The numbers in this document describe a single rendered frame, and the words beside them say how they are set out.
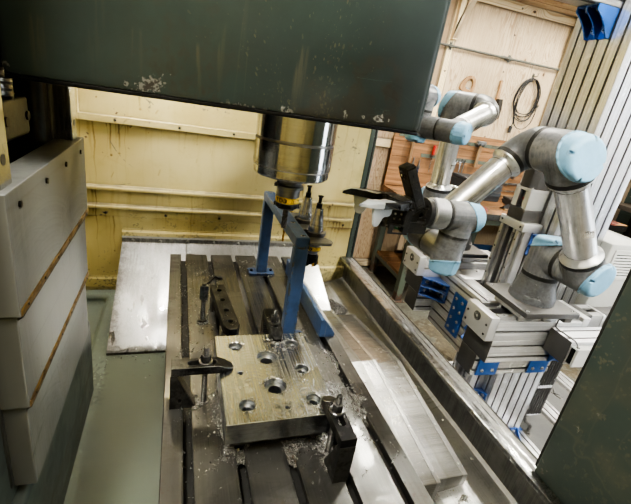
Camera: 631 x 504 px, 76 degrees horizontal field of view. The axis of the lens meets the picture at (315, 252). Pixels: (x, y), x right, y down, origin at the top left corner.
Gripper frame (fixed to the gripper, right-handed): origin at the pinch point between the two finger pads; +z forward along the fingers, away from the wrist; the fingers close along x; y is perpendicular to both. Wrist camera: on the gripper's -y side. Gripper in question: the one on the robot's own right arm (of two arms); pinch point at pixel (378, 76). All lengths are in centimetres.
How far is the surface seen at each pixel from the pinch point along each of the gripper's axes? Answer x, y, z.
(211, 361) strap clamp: -14, 64, 61
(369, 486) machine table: -51, 76, 50
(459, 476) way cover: -59, 97, 11
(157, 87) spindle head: -13, 10, 74
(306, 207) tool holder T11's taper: 4.8, 39.3, 16.9
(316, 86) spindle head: -25, 6, 53
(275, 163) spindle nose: -18, 20, 53
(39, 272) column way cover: -6, 40, 89
